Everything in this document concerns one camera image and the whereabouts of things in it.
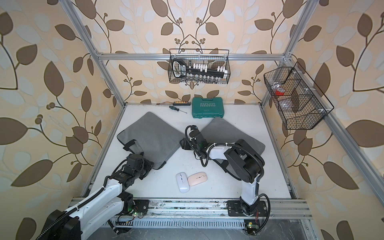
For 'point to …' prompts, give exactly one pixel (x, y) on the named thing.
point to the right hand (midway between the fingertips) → (182, 142)
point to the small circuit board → (251, 226)
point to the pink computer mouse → (197, 178)
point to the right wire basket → (298, 101)
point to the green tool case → (207, 108)
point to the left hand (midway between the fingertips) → (152, 161)
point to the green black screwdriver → (176, 109)
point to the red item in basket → (280, 91)
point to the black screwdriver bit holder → (181, 103)
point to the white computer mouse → (183, 182)
